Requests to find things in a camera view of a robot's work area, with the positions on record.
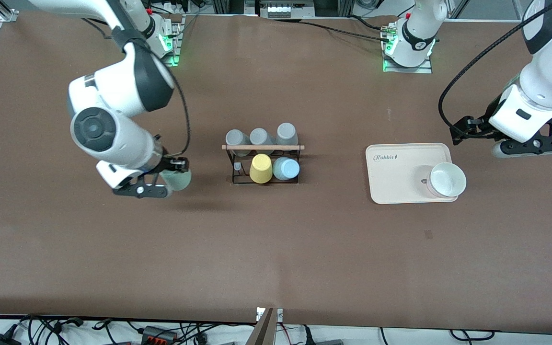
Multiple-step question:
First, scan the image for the pale green plastic cup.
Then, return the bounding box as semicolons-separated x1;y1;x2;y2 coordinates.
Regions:
160;170;192;192

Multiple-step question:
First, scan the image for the light blue plastic cup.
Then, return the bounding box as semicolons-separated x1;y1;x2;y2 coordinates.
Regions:
273;157;301;181

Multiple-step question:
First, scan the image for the white ceramic bowl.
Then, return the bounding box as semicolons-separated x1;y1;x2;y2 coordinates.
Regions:
425;162;467;199

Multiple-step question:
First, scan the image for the grey plastic cup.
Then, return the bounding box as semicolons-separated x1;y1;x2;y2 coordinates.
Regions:
276;123;299;152
225;129;251;157
249;127;276;155

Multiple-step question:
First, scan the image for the yellow plastic cup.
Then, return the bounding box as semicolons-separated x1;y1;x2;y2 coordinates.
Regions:
250;154;274;184

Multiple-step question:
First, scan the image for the beige plastic tray Rabbit print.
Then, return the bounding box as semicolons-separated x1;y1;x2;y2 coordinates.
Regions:
366;143;460;205

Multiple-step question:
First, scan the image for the black box with orange plugs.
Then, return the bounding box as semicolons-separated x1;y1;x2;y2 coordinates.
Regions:
141;325;179;345

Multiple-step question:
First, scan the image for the grey socket strip box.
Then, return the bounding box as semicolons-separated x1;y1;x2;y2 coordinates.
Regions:
258;0;316;19

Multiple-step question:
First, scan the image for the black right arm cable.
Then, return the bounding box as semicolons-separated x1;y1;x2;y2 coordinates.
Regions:
82;18;192;161

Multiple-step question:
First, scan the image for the black wire cup rack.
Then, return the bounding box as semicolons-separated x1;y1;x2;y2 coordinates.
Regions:
221;143;305;186

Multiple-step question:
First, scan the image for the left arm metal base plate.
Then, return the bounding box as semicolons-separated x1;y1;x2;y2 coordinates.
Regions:
382;22;434;74

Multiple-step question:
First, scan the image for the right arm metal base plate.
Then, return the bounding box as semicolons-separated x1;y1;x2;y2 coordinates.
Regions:
159;14;182;67

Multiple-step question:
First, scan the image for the black floor cable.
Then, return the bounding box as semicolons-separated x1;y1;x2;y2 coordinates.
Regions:
450;329;495;342
21;314;86;337

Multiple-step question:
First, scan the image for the black cable lying on table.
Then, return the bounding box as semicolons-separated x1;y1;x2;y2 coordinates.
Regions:
257;17;403;44

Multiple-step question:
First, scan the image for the aluminium profile post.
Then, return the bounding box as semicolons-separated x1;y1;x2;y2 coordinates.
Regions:
245;307;284;345

